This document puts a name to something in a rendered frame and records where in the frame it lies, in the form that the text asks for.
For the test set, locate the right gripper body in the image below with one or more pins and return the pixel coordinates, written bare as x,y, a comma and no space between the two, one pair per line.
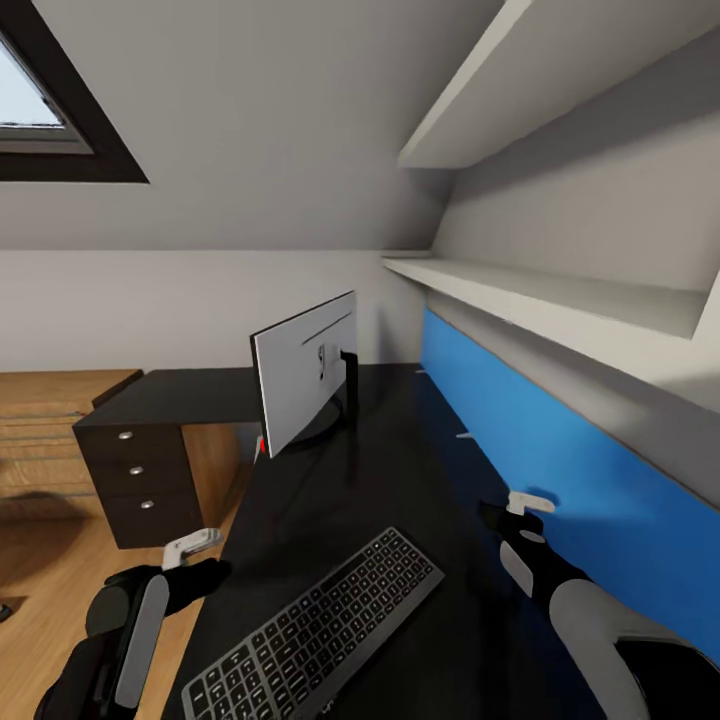
495,518

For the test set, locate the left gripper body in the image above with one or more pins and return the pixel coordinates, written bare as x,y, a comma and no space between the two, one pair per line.
198,581

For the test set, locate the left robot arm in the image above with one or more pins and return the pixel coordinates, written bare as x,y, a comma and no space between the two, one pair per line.
106,672

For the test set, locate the monitor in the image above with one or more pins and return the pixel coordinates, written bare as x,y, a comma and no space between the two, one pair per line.
299,363

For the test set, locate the room divider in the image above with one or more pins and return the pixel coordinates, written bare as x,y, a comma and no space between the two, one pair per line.
635,531

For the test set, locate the keyboard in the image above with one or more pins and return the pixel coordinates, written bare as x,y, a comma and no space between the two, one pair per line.
293,666

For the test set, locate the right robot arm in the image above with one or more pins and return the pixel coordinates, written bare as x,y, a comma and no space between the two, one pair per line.
637,668

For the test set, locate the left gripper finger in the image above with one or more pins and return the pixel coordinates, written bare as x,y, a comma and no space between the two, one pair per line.
224,570

